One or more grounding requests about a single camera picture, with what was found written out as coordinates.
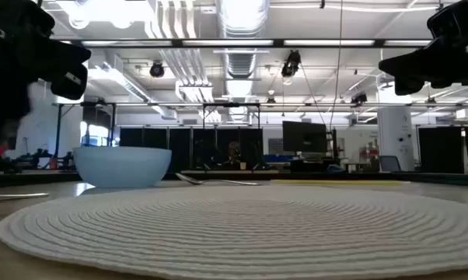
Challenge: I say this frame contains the black ceiling spotlight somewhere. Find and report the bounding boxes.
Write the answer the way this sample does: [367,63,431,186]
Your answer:
[350,92,368,107]
[280,50,302,79]
[148,61,166,79]

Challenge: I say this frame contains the white round woven placemat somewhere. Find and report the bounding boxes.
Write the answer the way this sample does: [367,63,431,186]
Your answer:
[0,185,468,280]

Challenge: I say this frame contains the light blue bowl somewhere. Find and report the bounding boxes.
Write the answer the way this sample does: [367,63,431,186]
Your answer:
[72,145,173,190]

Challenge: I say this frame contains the black partition panel row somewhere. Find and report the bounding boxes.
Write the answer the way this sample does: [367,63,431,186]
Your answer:
[119,127,264,173]

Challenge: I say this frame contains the black background rig frame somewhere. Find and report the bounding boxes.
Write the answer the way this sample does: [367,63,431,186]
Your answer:
[52,101,263,172]

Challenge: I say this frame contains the silver ceiling duct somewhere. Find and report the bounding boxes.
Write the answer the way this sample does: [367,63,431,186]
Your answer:
[215,0,271,122]

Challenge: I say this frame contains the white round column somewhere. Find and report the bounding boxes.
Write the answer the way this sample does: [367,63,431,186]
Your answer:
[376,105,416,173]

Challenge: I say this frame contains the silver spoon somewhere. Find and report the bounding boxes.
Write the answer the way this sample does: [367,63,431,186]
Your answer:
[175,172,260,187]

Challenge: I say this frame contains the black overhead frame bar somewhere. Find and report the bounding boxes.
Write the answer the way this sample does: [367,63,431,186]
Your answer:
[50,37,434,49]

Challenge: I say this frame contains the black computer monitor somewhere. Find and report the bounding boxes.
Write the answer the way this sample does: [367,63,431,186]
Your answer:
[281,120,329,154]

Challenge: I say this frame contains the grey office chair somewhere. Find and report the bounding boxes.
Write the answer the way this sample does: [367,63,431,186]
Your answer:
[379,155,403,173]

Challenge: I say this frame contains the black aluminium table frame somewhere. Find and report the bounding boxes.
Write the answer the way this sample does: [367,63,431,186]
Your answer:
[0,169,468,188]

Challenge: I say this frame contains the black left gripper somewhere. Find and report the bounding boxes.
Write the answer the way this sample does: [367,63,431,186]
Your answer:
[0,0,92,101]

